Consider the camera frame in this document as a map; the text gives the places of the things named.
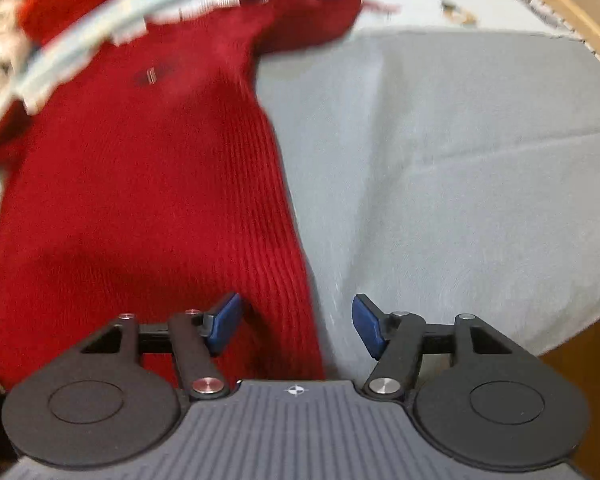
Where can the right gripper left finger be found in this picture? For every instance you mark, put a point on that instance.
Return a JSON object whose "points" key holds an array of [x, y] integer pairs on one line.
{"points": [[197, 337]]}

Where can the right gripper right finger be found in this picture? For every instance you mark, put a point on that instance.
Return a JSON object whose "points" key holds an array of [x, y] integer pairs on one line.
{"points": [[394, 341]]}

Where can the dark red knit sweater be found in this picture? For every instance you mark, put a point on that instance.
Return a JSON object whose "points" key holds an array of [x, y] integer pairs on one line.
{"points": [[150, 183]]}

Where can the grey printed bed sheet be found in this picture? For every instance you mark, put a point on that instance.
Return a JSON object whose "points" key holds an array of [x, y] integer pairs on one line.
{"points": [[442, 169]]}

